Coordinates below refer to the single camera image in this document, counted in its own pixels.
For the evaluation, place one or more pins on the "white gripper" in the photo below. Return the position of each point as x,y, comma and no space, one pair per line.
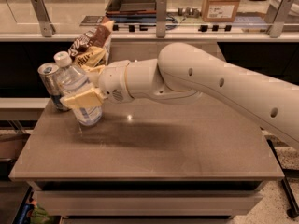
112,80

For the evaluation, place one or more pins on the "clear plastic tea bottle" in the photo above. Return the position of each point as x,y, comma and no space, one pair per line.
71,78

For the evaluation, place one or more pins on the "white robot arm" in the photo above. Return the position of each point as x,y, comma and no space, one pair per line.
182,73

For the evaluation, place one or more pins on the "silver blue redbull can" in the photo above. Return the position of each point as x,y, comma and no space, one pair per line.
48,73

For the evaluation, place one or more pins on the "brown yellow chip bag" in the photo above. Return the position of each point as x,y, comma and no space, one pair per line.
93,47

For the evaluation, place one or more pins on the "brown open tray box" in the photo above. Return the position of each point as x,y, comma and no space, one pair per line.
126,7

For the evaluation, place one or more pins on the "table drawer front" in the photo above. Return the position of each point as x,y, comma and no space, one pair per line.
147,203

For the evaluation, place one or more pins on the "blue green items under table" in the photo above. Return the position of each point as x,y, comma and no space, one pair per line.
33,213

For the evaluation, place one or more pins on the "cardboard box with label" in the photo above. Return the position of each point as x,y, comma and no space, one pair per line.
219,10

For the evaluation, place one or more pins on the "left metal glass bracket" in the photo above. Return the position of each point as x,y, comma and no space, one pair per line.
46,26

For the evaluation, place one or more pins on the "metal glass bracket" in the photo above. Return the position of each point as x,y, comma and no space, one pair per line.
277,19
161,6
46,26

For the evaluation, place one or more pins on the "middle metal glass bracket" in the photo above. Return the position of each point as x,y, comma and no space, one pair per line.
161,6

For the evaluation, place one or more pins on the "right metal glass bracket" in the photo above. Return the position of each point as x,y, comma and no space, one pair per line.
277,19

